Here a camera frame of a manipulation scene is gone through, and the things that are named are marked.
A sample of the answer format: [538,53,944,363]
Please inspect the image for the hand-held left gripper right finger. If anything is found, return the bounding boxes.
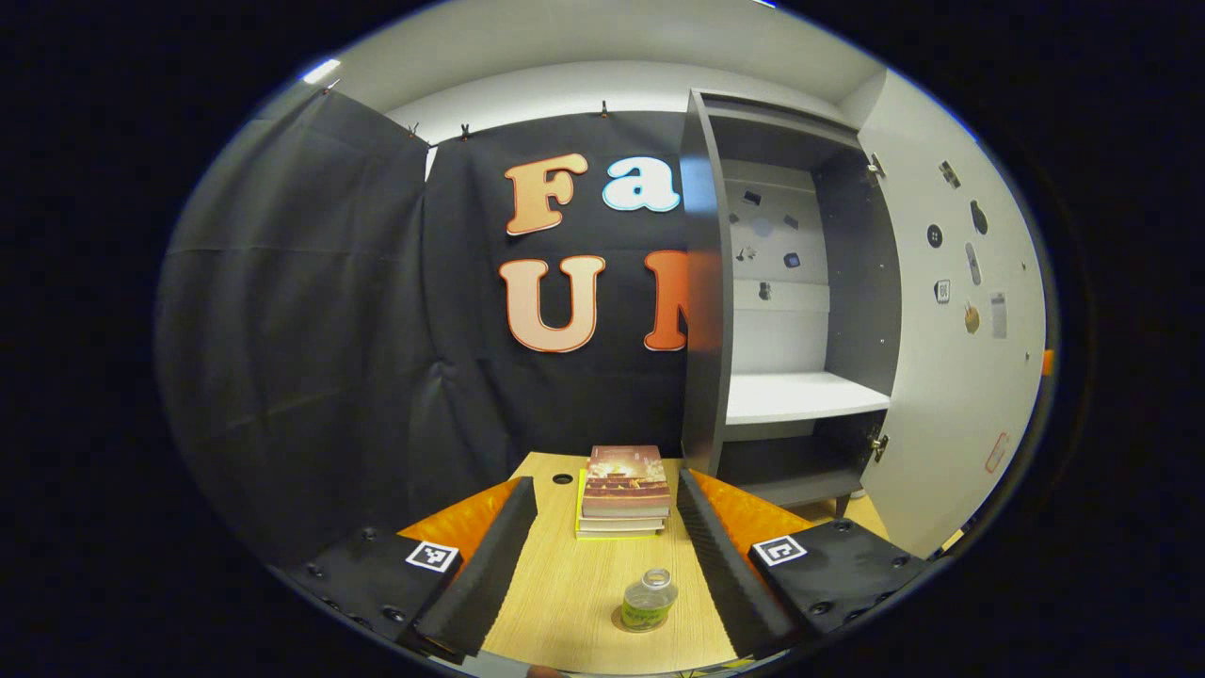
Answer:
[674,467,944,661]

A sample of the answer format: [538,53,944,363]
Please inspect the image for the white cabinet shelf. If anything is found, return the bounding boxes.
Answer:
[725,370,892,426]

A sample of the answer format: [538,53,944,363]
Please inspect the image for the round tan coaster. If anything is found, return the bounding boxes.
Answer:
[611,603,675,635]

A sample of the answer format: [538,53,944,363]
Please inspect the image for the reddish brown book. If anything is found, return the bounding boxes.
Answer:
[582,444,673,520]

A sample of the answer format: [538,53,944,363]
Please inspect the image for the clear bottle green label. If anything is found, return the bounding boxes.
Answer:
[621,568,680,633]

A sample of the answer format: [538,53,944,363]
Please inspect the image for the dark grey cabinet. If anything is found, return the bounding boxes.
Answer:
[680,89,905,517]

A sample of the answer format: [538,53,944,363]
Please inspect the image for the white cabinet door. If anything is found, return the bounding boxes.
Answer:
[852,71,1049,559]

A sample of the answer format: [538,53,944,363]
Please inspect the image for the black backdrop cloth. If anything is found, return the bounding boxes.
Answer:
[155,89,721,577]

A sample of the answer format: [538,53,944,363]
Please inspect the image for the white-edged book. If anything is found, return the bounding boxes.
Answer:
[578,513,670,534]

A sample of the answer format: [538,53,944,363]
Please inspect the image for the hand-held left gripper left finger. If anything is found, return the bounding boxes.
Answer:
[281,475,541,659]

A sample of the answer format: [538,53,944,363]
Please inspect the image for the row of black cloth clips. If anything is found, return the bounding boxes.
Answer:
[318,79,613,144]

